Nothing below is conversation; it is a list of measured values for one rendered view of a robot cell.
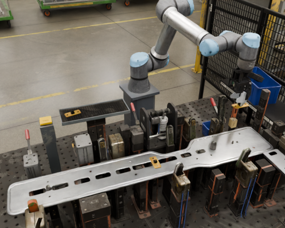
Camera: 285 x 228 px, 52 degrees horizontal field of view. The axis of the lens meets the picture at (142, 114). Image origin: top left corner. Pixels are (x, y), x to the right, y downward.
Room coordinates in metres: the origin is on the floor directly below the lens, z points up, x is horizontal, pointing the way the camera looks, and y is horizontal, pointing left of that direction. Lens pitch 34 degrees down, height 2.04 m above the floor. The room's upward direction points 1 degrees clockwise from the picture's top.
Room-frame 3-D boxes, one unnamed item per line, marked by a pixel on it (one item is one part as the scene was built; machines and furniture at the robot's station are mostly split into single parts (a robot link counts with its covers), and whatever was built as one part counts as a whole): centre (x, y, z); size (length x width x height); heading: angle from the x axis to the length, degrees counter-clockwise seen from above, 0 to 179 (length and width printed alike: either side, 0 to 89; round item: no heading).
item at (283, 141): (1.24, -0.81, 0.88); 0.08 x 0.08 x 0.36; 20
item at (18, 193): (1.10, -0.05, 1.00); 1.38 x 0.22 x 0.02; 110
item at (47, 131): (1.25, 0.51, 0.92); 0.08 x 0.08 x 0.44; 20
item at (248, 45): (1.26, -0.48, 1.57); 0.09 x 0.08 x 0.11; 36
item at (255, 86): (1.79, -0.78, 1.09); 0.30 x 0.17 x 0.13; 11
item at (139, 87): (1.72, 0.02, 1.15); 0.15 x 0.15 x 0.10
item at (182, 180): (0.97, -0.18, 0.87); 0.12 x 0.09 x 0.35; 20
